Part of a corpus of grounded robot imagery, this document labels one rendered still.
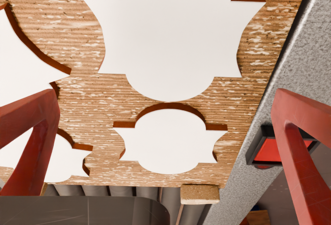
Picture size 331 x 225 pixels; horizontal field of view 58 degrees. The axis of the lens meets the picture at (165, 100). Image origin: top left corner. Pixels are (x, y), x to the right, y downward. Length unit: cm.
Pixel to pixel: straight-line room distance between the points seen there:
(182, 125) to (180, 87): 6
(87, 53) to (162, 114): 10
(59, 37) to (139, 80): 8
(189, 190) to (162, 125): 17
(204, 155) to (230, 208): 29
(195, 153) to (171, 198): 22
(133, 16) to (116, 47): 3
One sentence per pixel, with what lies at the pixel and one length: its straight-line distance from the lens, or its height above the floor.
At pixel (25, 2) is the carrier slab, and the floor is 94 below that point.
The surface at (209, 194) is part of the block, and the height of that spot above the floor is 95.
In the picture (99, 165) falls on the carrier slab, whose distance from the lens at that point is 44.
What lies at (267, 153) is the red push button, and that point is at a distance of 43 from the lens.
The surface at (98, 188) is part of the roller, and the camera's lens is 57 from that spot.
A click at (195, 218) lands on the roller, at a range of 69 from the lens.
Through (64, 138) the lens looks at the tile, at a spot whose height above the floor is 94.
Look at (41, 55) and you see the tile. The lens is 28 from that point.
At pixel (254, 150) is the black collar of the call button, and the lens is 41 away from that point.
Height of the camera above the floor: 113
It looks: 39 degrees down
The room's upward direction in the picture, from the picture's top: 179 degrees counter-clockwise
